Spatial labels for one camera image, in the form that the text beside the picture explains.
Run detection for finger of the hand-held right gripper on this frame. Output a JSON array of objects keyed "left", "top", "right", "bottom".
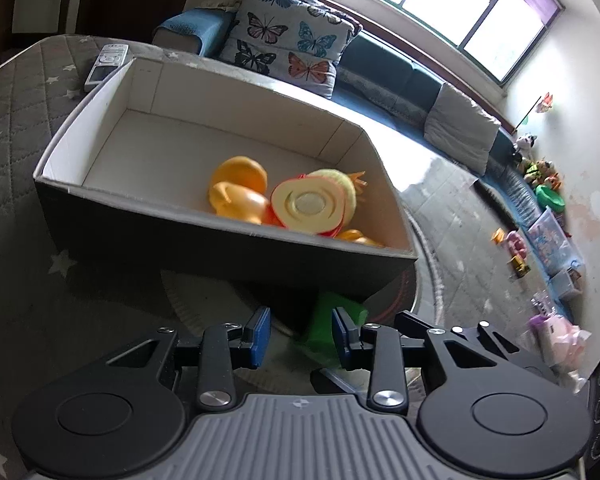
[
  {"left": 395, "top": 310, "right": 563, "bottom": 385},
  {"left": 310, "top": 367, "right": 376, "bottom": 397}
]

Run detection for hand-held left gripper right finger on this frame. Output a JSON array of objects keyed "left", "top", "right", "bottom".
[{"left": 331, "top": 307, "right": 511, "bottom": 413}]

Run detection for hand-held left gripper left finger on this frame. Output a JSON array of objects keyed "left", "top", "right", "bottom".
[{"left": 105, "top": 306, "right": 272, "bottom": 413}]

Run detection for green plastic toy piece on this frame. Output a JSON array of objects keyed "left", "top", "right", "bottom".
[{"left": 300, "top": 291, "right": 370, "bottom": 348}]

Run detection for small orange toy duck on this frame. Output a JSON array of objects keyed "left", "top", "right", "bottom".
[{"left": 337, "top": 229, "right": 383, "bottom": 248}]

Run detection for red toy apple half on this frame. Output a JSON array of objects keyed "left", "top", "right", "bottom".
[{"left": 267, "top": 174, "right": 350, "bottom": 237}]

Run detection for large orange toy duck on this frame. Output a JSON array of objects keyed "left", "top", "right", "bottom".
[{"left": 207, "top": 156, "right": 281, "bottom": 226}]

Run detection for yellow plush chick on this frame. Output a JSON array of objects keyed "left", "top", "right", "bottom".
[{"left": 305, "top": 168, "right": 368, "bottom": 221}]

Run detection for grey cardboard box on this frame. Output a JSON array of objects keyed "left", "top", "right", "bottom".
[{"left": 32, "top": 56, "right": 420, "bottom": 306}]

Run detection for purple toy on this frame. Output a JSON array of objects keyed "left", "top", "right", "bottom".
[{"left": 529, "top": 297, "right": 556, "bottom": 331}]

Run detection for white and pink toy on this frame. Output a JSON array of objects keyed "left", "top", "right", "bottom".
[{"left": 530, "top": 312, "right": 596, "bottom": 391}]

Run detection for clear plastic storage box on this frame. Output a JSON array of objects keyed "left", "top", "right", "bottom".
[{"left": 526, "top": 207, "right": 583, "bottom": 273}]

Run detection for green plastic bowl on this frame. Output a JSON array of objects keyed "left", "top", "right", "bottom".
[{"left": 535, "top": 184, "right": 567, "bottom": 211}]

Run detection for cluster of stuffed toys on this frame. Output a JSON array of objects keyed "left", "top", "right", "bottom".
[{"left": 522, "top": 157, "right": 563, "bottom": 188}]

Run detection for black and white stuffed toy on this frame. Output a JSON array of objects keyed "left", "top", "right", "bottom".
[{"left": 514, "top": 132, "right": 538, "bottom": 157}]

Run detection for grey cushion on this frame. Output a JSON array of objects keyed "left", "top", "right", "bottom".
[{"left": 424, "top": 81, "right": 502, "bottom": 177}]

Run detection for dark blue sofa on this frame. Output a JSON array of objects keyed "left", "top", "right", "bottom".
[{"left": 330, "top": 30, "right": 546, "bottom": 231}]

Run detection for white remote control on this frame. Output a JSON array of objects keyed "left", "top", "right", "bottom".
[{"left": 84, "top": 44, "right": 131, "bottom": 92}]

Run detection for grey star quilted table cover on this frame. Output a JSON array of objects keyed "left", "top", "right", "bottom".
[{"left": 0, "top": 34, "right": 581, "bottom": 480}]

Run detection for wall flower decoration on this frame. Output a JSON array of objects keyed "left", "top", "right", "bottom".
[{"left": 515, "top": 92, "right": 555, "bottom": 131}]

